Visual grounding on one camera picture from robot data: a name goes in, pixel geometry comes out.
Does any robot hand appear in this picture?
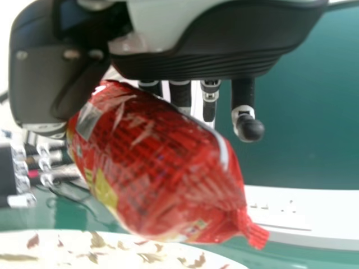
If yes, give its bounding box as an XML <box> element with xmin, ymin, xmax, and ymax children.
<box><xmin>0</xmin><ymin>127</ymin><xmax>82</xmax><ymax>210</ymax></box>
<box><xmin>7</xmin><ymin>0</ymin><xmax>329</xmax><ymax>143</ymax></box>

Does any red biscuit packet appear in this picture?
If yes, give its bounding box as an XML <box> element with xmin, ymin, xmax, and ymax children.
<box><xmin>66</xmin><ymin>79</ymin><xmax>270</xmax><ymax>250</ymax></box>

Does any plate with brown leaf pattern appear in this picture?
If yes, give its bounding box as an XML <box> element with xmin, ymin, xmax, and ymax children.
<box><xmin>0</xmin><ymin>229</ymin><xmax>250</xmax><ymax>269</ymax></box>

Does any white socket strip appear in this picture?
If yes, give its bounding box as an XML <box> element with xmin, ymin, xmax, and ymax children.
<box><xmin>245</xmin><ymin>196</ymin><xmax>314</xmax><ymax>232</ymax></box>

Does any white cable trunking rail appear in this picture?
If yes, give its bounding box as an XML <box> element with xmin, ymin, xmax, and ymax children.
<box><xmin>242</xmin><ymin>184</ymin><xmax>359</xmax><ymax>252</ymax></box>

